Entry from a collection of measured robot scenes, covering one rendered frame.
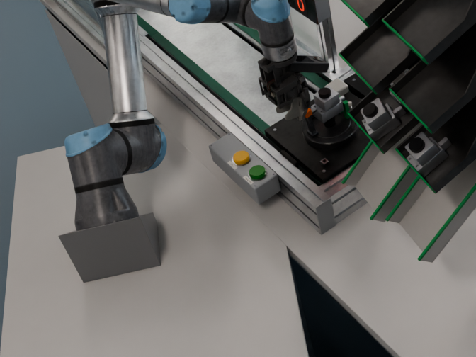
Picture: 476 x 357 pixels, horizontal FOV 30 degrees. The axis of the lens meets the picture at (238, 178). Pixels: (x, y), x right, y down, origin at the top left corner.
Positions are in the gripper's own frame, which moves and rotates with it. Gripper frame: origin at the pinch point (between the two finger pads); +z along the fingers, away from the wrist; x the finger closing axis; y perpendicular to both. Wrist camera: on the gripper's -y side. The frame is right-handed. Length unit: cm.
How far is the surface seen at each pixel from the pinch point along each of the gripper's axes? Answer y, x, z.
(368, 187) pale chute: 0.5, 24.1, 6.3
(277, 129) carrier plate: 2.2, -9.7, 10.1
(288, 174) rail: 8.9, 4.0, 11.1
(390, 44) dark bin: -6.9, 27.3, -31.4
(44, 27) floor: -5, -250, 107
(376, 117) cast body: 0.3, 29.9, -18.9
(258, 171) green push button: 13.9, -1.1, 9.9
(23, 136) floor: 38, -183, 107
